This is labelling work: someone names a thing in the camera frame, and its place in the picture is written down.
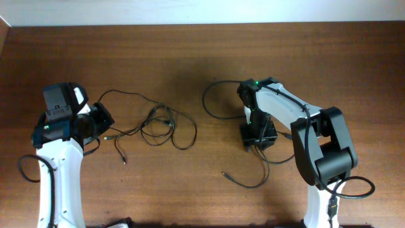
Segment black usb cables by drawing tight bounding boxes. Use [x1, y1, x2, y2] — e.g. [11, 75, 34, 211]
[96, 89, 198, 165]

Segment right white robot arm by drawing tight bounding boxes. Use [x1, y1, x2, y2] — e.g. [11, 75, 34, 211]
[237, 78, 358, 227]

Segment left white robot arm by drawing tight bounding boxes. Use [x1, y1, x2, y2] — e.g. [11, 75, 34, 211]
[32, 82, 114, 227]

